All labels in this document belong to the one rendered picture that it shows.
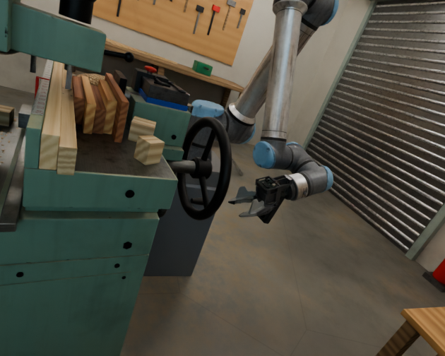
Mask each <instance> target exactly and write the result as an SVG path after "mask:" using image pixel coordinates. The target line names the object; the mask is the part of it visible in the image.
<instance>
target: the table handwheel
mask: <svg viewBox="0 0 445 356"><path fill-rule="evenodd" d="M205 127H210V128H212V130H211V133H210V136H209V138H208V142H207V144H206V147H205V149H204V152H203V155H202V156H201V158H198V157H194V158H193V159H192V160H191V161H190V160H187V158H188V154H189V150H190V147H191V144H192V142H193V140H194V138H195V137H196V135H197V133H198V132H199V131H200V130H201V129H203V128H205ZM216 136H217V139H218V143H219V146H220V175H219V180H218V185H217V187H216V190H215V193H214V195H213V197H212V199H211V201H210V203H209V199H208V192H207V186H206V179H208V178H209V176H211V173H212V171H213V166H212V163H211V161H210V160H209V159H208V156H209V153H210V150H211V147H212V145H213V142H214V140H215V137H216ZM182 149H183V150H184V154H183V157H182V161H175V160H166V161H167V163H168V165H169V166H170V168H171V169H172V171H173V172H176V173H177V179H178V183H177V189H178V194H179V199H180V202H181V204H182V207H183V209H184V210H185V212H186V213H187V215H189V216H190V217H191V218H193V219H195V220H205V219H208V218H209V217H211V216H212V215H214V214H215V212H216V211H217V210H218V209H219V207H220V206H221V205H222V203H223V201H224V199H225V196H226V193H227V190H228V187H229V184H230V177H231V172H232V150H231V145H230V140H229V136H228V135H227V132H226V130H225V127H224V126H223V125H222V124H221V123H220V122H219V121H218V120H217V119H215V118H213V117H202V118H200V119H199V120H197V121H196V122H195V123H194V124H193V125H192V126H191V127H190V129H189V130H188V132H187V133H186V137H185V140H184V144H183V148H182ZM186 174H190V175H191V177H192V178H193V179H199V181H200V185H201V193H202V197H203V207H204V209H203V210H197V209H195V208H194V207H193V206H192V204H191V202H190V200H189V197H188V193H187V190H186Z"/></svg>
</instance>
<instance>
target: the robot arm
mask: <svg viewBox="0 0 445 356"><path fill-rule="evenodd" d="M338 6H339V0H273V12H274V14H275V15H276V17H275V29H274V35H273V44H272V46H271V48H270V49H269V50H268V52H267V54H266V55H265V57H264V58H263V60H262V62H261V63H260V65H259V67H258V68H257V70H256V71H255V73H254V75H253V76H252V77H251V79H250V81H249V82H248V83H247V86H246V87H245V89H244V90H243V92H242V94H241V95H240V96H239V98H238V100H237V101H236V102H233V103H230V105H229V106H228V108H227V109H226V110H224V107H223V106H221V105H219V104H215V103H214V102H210V101H206V100H194V101H193V102H192V104H191V105H193V106H194V107H193V110H192V113H191V118H190V120H189V125H188V129H187V131H186V132H188V130H189V129H190V127H191V126H192V125H193V124H194V123H195V122H196V121H197V120H199V119H200V118H202V117H213V118H215V119H217V120H218V121H219V122H220V123H221V124H222V125H223V126H224V127H225V130H226V132H227V135H228V136H229V140H230V143H234V144H245V143H248V142H249V141H250V140H251V139H252V138H253V136H254V134H255V130H256V127H255V125H256V123H255V122H256V117H255V115H256V113H257V112H258V111H259V110H260V108H261V107H262V105H263V104H264V102H266V104H265V110H264V116H263V128H262V134H261V140H260V141H259V142H258V143H257V144H256V145H255V146H254V149H253V159H254V162H255V163H256V164H257V165H258V166H259V167H262V168H266V169H278V170H289V171H291V173H292V174H290V175H287V174H284V175H281V176H278V177H274V178H271V177H270V176H266V177H262V178H258V179H256V183H255V185H256V191H247V189H246V187H245V186H241V187H240V188H239V190H238V192H237V195H236V196H235V197H234V198H231V199H230V200H229V201H228V203H231V204H233V205H234V204H236V203H251V202H252V203H251V207H250V209H249V210H248V211H247V212H243V213H241V214H240V215H239V217H254V216H258V217H259V218H260V219H261V220H262V221H263V223H266V224H268V223H269V222H270V221H271V219H272V218H273V216H274V215H275V213H276V211H277V210H278V208H279V207H280V205H281V203H282V202H283V200H284V199H287V200H291V201H296V200H299V199H301V198H305V197H308V196H312V195H314V194H318V193H323V192H325V191H326V190H329V189H330V188H331V187H332V185H333V174H332V172H331V170H330V169H329V168H328V167H327V166H323V165H321V166H318V165H317V164H316V163H315V162H314V160H313V159H312V158H311V157H310V156H309V155H308V154H307V152H306V151H305V150H304V149H303V147H302V146H301V145H299V144H298V143H296V142H289V143H286V140H287V138H286V134H287V124H288V119H289V113H290V103H291V97H292V87H293V81H294V75H295V64H296V59H297V56H298V54H299V53H300V52H301V51H302V49H303V48H304V46H305V44H306V43H307V42H308V41H309V39H310V37H311V36H312V35H313V34H314V32H316V30H317V29H318V28H319V26H323V25H325V24H328V23H329V22H331V21H332V19H333V18H334V16H335V14H336V12H337V10H338ZM211 130H212V128H210V127H205V128H203V129H201V130H200V131H199V132H198V133H197V135H196V137H195V138H194V140H193V142H192V144H191V147H190V150H189V154H188V158H187V160H190V161H191V160H192V159H193V158H194V157H198V158H201V156H202V155H203V152H204V149H205V147H206V144H207V142H208V138H209V136H210V133H211ZM264 178H265V179H264ZM260 179H264V180H261V181H259V180H260Z"/></svg>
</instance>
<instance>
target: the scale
mask: <svg viewBox="0 0 445 356"><path fill-rule="evenodd" d="M52 64H53V61H52V60H47V62H46V64H45V68H44V71H43V74H42V78H48V79H50V76H51V72H52ZM48 87H49V81H48V80H45V79H41V81H40V85H39V88H38V91H37V95H36V98H35V102H34V105H33V107H32V112H31V114H37V115H42V116H43V112H44V108H45V102H46V97H47V91H48Z"/></svg>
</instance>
